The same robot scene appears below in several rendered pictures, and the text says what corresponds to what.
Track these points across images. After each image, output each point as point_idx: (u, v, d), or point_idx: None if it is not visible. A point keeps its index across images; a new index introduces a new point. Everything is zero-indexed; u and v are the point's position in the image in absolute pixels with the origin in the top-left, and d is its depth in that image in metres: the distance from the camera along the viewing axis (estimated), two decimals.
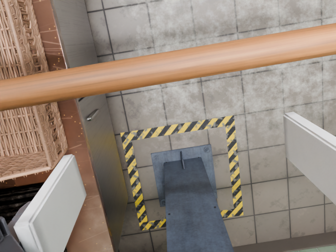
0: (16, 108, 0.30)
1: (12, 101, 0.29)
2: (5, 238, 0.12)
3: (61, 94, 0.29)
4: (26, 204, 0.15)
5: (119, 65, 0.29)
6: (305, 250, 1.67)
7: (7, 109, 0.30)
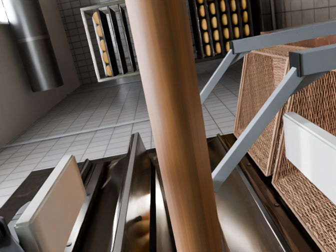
0: (157, 50, 0.15)
1: (136, 47, 0.15)
2: (5, 238, 0.12)
3: None
4: (26, 204, 0.15)
5: None
6: None
7: (169, 73, 0.15)
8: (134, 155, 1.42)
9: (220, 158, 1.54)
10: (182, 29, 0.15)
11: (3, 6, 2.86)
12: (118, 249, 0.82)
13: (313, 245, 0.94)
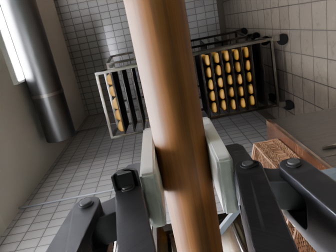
0: (156, 51, 0.15)
1: (135, 49, 0.15)
2: (136, 188, 0.14)
3: None
4: (127, 166, 0.17)
5: None
6: None
7: (169, 74, 0.15)
8: (156, 251, 1.59)
9: (232, 246, 1.72)
10: (181, 30, 0.15)
11: (20, 65, 3.02)
12: None
13: None
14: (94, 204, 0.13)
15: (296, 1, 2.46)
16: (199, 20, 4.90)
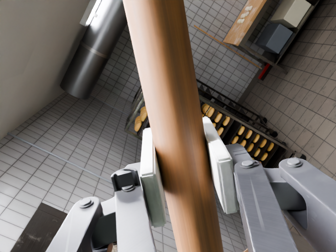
0: (155, 52, 0.15)
1: (135, 50, 0.15)
2: (136, 188, 0.14)
3: None
4: (127, 166, 0.17)
5: None
6: None
7: (168, 75, 0.15)
8: None
9: None
10: (180, 31, 0.15)
11: None
12: None
13: None
14: (94, 204, 0.13)
15: (334, 144, 2.87)
16: (231, 80, 5.22)
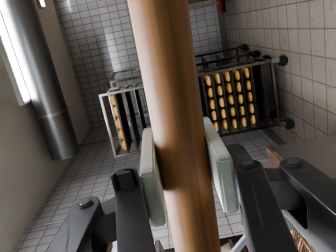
0: (158, 49, 0.15)
1: (137, 46, 0.15)
2: (135, 187, 0.14)
3: None
4: (127, 166, 0.17)
5: None
6: None
7: (170, 72, 0.15)
8: None
9: None
10: (183, 29, 0.15)
11: (25, 86, 3.09)
12: None
13: None
14: (93, 204, 0.13)
15: (295, 25, 2.51)
16: (201, 34, 4.96)
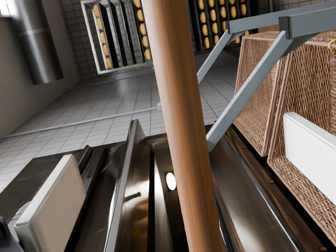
0: (171, 70, 0.21)
1: (155, 68, 0.22)
2: (5, 238, 0.12)
3: None
4: (26, 204, 0.15)
5: None
6: None
7: (179, 86, 0.21)
8: (133, 138, 1.45)
9: (217, 142, 1.57)
10: (188, 55, 0.21)
11: None
12: (118, 216, 0.86)
13: (305, 217, 0.97)
14: None
15: None
16: None
